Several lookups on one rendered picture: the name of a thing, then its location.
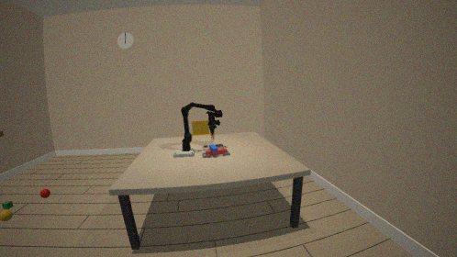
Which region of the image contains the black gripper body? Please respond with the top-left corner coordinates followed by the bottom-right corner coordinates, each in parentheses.
top-left (208, 118), bottom-right (217, 129)

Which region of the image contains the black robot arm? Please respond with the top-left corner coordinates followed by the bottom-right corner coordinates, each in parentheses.
top-left (181, 102), bottom-right (223, 151)

